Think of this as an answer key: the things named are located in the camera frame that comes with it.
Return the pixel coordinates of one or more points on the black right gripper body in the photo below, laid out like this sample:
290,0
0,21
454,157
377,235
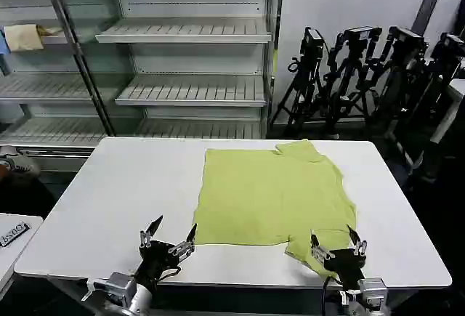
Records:
345,263

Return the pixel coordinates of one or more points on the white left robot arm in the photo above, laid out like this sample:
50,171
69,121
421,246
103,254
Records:
121,288

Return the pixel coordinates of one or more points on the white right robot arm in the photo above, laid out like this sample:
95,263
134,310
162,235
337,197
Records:
370,294

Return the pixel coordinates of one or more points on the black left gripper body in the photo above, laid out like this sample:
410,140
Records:
156,259

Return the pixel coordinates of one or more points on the white desk with leg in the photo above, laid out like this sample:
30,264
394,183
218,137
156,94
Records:
458,92

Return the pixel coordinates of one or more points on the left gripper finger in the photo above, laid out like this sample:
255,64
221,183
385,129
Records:
183,246
147,234

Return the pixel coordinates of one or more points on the small white side table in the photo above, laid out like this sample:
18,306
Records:
16,254

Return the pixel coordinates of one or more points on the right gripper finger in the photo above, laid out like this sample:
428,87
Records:
319,248
357,241

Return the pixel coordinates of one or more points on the glass-fronted shelf unit with cloths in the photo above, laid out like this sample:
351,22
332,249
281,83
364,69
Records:
40,76

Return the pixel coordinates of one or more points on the white open shelf unit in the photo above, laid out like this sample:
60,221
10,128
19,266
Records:
192,58

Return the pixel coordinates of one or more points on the yellow-green shirt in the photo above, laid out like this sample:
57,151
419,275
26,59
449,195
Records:
269,199

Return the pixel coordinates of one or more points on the person's shoe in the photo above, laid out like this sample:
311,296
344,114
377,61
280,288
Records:
20,165

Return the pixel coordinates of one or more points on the black label plate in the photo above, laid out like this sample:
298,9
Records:
14,233

